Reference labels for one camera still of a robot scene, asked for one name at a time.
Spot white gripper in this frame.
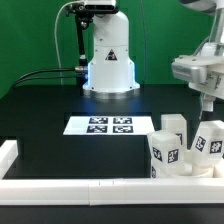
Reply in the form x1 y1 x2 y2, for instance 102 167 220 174
189 64 224 121

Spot white round stool seat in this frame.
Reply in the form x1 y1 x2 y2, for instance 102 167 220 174
150 152 224 178

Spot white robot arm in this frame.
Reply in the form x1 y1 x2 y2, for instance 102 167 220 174
84 0 224 121

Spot white marker sheet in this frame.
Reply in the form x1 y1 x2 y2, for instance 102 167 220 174
63 116 154 135

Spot black camera on stand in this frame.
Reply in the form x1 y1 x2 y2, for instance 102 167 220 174
65 0 119 66

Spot white camera cable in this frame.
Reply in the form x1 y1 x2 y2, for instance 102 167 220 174
54 0 84 86

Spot white U-shaped frame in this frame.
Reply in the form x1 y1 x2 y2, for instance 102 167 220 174
0 140 224 206

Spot black cables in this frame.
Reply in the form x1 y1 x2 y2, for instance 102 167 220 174
11 66 88 90

